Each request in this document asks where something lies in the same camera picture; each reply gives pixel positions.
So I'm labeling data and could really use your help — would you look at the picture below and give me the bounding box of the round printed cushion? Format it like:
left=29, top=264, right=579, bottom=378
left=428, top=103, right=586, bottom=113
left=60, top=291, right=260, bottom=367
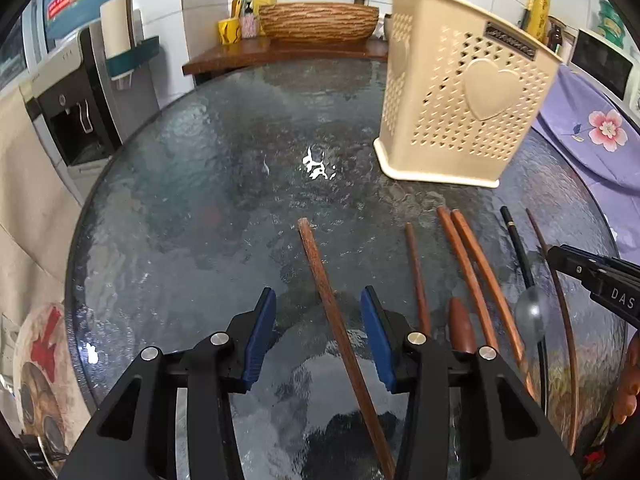
left=12, top=302, right=93, bottom=476

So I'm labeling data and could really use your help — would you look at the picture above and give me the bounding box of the white microwave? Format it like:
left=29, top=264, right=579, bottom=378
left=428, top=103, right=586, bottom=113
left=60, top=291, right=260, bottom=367
left=570, top=27, right=640, bottom=111

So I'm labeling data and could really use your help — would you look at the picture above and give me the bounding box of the purple floral cloth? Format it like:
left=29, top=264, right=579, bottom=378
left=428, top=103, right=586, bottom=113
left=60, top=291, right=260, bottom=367
left=530, top=62, right=640, bottom=281

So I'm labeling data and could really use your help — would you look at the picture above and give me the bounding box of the beige cloth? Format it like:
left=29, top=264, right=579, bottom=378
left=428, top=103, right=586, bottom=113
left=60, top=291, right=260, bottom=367
left=0, top=85, right=86, bottom=321

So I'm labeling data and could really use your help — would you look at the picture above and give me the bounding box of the beige perforated utensil holder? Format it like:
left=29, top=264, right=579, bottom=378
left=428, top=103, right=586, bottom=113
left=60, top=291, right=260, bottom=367
left=373, top=0, right=563, bottom=188

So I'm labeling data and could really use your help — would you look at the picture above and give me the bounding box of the person's right hand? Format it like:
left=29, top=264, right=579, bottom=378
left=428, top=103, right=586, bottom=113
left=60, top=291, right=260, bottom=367
left=612, top=334, right=640, bottom=426

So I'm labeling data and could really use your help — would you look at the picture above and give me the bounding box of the black chopstick with gold band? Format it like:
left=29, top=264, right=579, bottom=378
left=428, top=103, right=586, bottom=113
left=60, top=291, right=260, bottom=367
left=500, top=206, right=548, bottom=411

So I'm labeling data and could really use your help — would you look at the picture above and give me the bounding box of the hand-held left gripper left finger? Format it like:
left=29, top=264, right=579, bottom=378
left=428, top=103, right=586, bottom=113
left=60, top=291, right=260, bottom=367
left=60, top=287, right=278, bottom=480

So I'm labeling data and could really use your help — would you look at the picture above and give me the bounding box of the yellow package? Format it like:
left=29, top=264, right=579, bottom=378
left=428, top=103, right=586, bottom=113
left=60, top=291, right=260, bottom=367
left=522, top=0, right=551, bottom=43

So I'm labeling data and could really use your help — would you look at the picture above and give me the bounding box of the curved reddish wooden chopstick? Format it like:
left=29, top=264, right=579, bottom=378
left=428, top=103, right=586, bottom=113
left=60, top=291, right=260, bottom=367
left=451, top=209, right=538, bottom=403
left=436, top=206, right=500, bottom=352

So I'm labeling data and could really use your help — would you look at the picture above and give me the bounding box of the short brown wooden chopstick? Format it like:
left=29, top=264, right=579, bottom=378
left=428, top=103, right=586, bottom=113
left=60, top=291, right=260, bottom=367
left=404, top=222, right=432, bottom=338

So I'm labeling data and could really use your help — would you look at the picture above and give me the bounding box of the water dispenser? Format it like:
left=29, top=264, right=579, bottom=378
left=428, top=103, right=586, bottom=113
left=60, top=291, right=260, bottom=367
left=25, top=25, right=161, bottom=176

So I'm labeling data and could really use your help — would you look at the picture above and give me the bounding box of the yellow mug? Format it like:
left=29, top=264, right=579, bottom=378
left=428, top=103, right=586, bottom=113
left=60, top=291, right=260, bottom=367
left=217, top=17, right=243, bottom=47

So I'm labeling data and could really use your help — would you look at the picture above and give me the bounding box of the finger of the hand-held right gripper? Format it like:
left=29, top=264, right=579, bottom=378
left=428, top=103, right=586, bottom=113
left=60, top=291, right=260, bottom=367
left=547, top=244, right=640, bottom=288

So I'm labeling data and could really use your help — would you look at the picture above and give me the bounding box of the wooden spoon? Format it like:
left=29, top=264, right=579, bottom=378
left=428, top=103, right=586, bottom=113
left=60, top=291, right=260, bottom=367
left=446, top=297, right=479, bottom=357

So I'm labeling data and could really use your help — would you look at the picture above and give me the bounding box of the green box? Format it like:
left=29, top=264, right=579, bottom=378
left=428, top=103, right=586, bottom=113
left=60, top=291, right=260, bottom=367
left=597, top=0, right=626, bottom=51

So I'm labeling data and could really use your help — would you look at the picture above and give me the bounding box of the dark wooden counter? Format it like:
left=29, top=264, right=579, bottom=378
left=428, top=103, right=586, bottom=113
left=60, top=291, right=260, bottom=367
left=182, top=37, right=391, bottom=86

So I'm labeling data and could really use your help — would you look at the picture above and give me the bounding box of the square-tipped wooden chopstick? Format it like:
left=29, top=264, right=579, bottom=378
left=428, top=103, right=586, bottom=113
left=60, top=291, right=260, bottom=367
left=298, top=217, right=397, bottom=480

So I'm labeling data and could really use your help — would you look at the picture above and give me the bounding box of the thin dark brown chopstick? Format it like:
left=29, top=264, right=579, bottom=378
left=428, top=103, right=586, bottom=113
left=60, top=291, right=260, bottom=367
left=525, top=208, right=580, bottom=456

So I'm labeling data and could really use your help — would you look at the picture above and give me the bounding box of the woven pattern wash basin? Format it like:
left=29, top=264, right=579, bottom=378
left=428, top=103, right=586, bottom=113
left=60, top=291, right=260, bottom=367
left=257, top=2, right=381, bottom=43

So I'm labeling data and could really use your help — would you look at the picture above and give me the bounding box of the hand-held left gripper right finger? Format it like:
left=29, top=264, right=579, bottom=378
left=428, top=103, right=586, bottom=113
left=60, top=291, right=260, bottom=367
left=360, top=285, right=583, bottom=480

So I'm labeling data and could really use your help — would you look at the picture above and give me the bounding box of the metal utensil handle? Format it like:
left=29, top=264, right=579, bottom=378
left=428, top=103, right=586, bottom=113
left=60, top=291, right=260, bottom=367
left=515, top=287, right=551, bottom=345

